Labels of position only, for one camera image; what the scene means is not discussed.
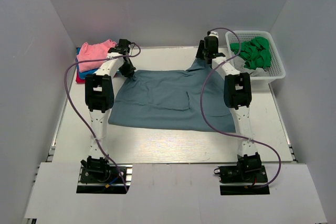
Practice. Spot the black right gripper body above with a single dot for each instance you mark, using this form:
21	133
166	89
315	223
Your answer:
200	53

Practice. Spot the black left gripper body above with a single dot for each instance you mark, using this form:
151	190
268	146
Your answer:
127	69

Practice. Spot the grey-blue t-shirt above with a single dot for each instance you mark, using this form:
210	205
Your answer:
191	99

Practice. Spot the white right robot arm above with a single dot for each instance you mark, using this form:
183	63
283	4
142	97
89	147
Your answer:
237	97

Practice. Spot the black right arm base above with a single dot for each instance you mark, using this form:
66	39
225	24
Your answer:
233	183

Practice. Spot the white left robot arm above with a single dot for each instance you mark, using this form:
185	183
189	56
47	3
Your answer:
99	98

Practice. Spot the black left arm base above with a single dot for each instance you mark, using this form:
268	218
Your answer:
94	179

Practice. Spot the grey t-shirt in basket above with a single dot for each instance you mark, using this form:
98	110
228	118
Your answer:
252	69

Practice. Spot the pink folded t-shirt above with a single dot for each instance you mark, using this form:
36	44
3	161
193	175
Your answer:
93	52

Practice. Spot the blue folded t-shirt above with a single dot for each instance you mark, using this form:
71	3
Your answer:
92	70

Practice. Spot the green t-shirt in basket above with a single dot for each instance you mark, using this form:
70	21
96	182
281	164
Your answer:
255	52

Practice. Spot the red folded t-shirt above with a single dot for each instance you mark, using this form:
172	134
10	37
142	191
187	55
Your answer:
80	76

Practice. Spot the white plastic laundry basket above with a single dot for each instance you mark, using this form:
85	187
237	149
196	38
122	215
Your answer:
269	74

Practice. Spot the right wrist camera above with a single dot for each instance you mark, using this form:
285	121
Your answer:
212	38

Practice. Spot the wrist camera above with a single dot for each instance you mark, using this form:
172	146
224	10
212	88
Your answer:
212	38
122	48

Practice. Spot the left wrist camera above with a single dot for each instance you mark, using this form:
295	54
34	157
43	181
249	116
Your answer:
122	48

